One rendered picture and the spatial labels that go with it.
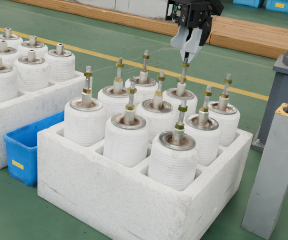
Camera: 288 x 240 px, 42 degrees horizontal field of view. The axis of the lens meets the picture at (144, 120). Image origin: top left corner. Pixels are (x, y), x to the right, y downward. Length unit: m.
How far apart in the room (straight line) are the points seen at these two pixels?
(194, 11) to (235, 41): 1.85
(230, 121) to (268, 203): 0.21
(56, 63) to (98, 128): 0.40
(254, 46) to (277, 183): 1.90
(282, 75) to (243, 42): 1.46
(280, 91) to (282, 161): 0.46
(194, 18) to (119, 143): 0.33
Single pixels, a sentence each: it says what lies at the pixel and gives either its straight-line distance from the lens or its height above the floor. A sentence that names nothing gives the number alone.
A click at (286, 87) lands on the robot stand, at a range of 1.27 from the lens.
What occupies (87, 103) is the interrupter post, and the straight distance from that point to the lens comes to 0.84.
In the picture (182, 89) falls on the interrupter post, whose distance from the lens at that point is 0.97.
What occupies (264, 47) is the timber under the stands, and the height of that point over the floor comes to 0.06.
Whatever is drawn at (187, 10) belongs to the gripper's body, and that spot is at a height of 0.47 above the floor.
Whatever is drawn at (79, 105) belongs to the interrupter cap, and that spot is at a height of 0.25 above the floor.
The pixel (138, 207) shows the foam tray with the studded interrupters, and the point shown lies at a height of 0.12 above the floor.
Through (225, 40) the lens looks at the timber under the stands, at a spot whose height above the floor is 0.05.
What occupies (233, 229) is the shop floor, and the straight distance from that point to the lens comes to 0.96.
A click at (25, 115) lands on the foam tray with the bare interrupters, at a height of 0.13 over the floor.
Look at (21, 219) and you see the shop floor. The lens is 0.92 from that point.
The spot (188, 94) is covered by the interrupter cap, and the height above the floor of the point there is 0.25.
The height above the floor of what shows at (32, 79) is 0.21.
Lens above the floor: 0.60
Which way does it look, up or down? 25 degrees down
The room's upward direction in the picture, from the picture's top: 8 degrees clockwise
